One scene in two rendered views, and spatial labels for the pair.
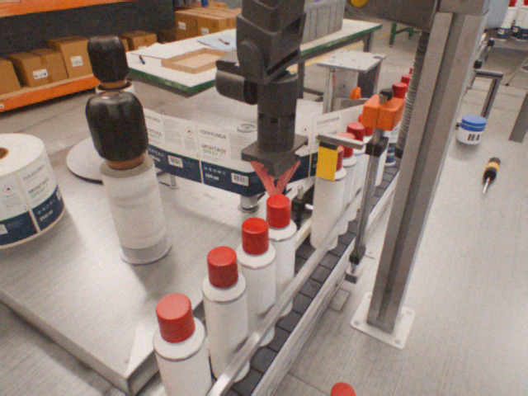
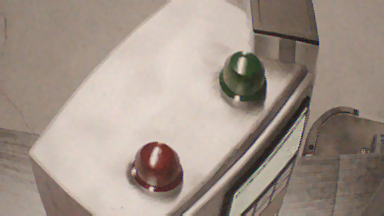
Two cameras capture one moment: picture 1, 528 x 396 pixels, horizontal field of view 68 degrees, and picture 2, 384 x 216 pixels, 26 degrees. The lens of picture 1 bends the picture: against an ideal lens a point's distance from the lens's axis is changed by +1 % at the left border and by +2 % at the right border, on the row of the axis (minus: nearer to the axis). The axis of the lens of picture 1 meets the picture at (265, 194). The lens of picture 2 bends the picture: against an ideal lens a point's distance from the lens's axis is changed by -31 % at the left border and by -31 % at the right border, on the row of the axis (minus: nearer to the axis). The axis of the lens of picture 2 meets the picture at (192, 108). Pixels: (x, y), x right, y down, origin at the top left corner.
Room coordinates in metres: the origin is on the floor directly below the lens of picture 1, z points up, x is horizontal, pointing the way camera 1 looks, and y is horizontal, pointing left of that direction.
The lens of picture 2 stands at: (0.68, 0.09, 1.94)
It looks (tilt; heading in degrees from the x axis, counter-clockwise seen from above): 56 degrees down; 237
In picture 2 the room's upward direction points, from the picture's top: 5 degrees clockwise
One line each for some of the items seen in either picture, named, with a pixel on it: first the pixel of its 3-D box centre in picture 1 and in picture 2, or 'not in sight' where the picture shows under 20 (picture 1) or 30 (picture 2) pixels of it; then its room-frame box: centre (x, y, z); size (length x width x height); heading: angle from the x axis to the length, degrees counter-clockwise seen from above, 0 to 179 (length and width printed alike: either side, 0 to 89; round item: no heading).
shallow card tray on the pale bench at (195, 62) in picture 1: (200, 59); not in sight; (2.12, 0.34, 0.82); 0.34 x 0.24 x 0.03; 145
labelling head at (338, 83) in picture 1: (347, 115); not in sight; (0.88, -0.20, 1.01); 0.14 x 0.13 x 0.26; 148
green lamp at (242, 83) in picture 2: not in sight; (244, 73); (0.48, -0.18, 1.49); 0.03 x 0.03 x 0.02
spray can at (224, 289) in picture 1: (226, 317); not in sight; (0.31, 0.05, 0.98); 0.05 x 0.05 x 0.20
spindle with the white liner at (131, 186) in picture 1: (130, 181); not in sight; (0.55, 0.23, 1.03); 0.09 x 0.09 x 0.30
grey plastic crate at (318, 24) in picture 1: (298, 16); not in sight; (2.85, -0.22, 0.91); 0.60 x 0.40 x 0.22; 143
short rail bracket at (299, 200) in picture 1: (305, 212); not in sight; (0.66, -0.09, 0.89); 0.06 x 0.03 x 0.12; 58
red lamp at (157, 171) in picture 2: not in sight; (156, 165); (0.54, -0.15, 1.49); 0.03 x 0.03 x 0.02
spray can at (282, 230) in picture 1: (277, 258); not in sight; (0.42, -0.02, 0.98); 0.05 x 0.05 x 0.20
